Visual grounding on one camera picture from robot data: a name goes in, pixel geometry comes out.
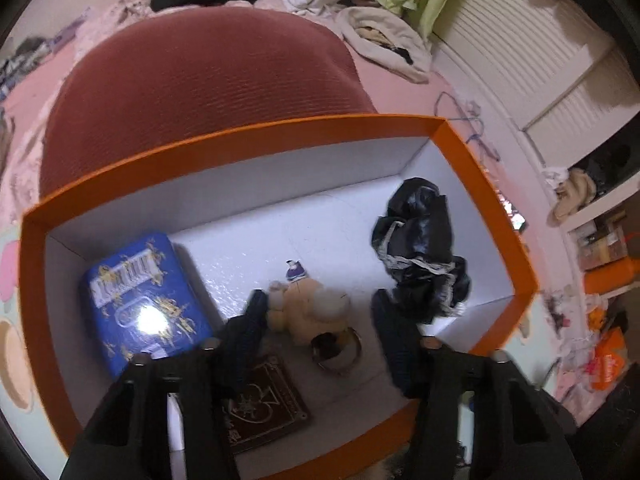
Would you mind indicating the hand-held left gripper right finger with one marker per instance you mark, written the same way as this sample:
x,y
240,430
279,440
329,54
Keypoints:
x,y
400,345

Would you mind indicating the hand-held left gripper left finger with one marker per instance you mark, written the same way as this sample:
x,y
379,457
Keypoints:
x,y
245,342

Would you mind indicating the dark red card box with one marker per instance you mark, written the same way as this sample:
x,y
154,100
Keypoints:
x,y
270,405

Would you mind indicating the silver bangle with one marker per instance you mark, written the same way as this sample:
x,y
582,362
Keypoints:
x,y
325,346

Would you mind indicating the black lace cloth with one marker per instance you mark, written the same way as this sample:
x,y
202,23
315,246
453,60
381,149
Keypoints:
x,y
420,230

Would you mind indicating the blue patterned tin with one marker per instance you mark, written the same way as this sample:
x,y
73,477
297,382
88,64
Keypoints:
x,y
130,280

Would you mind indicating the orange cardboard box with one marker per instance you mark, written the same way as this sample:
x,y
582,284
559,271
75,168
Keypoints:
x,y
300,126

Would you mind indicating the printed light green desktop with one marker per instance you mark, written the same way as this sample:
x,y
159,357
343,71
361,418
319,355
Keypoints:
x,y
7,310

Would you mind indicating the orange bag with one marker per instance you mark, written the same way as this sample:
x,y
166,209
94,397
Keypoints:
x,y
607,360

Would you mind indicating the orange storage box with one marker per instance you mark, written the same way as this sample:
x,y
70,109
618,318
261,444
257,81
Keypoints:
x,y
610,277

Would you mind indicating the beige cloth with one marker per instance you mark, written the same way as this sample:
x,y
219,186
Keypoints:
x,y
572,195

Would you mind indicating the pink bed sheet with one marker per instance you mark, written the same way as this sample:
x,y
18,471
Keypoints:
x,y
410,95

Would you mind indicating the white louvered closet door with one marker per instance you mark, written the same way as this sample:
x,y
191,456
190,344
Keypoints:
x,y
540,50

